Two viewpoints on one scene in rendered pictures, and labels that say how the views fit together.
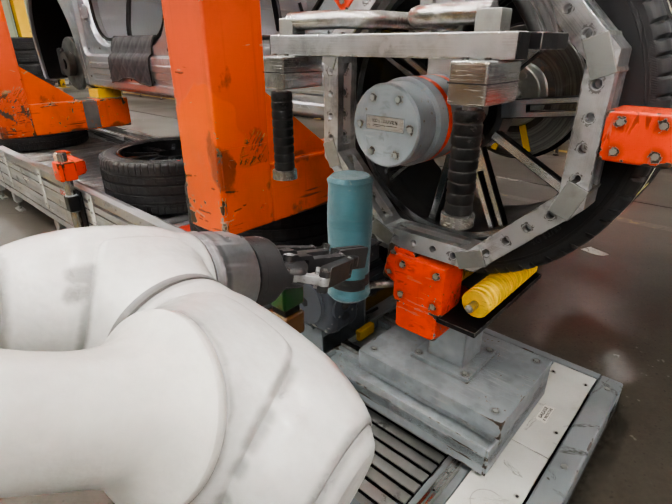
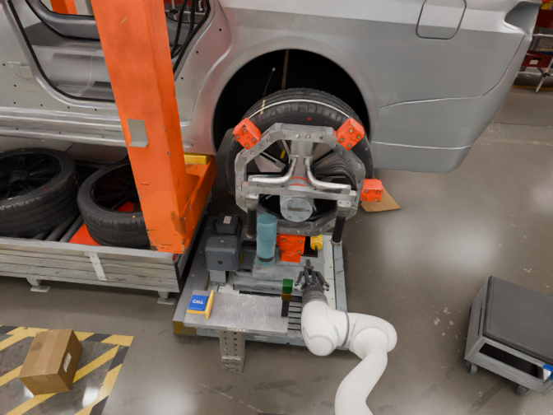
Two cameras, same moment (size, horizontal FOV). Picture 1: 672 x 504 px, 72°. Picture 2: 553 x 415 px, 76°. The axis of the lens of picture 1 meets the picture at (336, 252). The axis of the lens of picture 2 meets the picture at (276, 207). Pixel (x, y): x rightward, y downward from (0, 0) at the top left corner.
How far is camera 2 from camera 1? 1.04 m
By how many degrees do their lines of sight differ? 37
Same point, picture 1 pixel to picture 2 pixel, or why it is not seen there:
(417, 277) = (291, 243)
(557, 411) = (327, 257)
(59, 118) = not seen: outside the picture
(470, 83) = (344, 211)
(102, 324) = (342, 335)
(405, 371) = (278, 273)
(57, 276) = (334, 333)
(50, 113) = not seen: outside the picture
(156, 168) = (33, 202)
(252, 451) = (388, 340)
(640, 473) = (356, 267)
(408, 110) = (307, 205)
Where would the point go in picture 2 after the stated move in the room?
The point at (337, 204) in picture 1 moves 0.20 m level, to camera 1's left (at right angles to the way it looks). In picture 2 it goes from (267, 233) to (227, 253)
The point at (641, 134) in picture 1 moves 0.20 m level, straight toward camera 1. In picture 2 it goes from (372, 193) to (387, 225)
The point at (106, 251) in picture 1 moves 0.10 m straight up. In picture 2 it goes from (332, 321) to (338, 300)
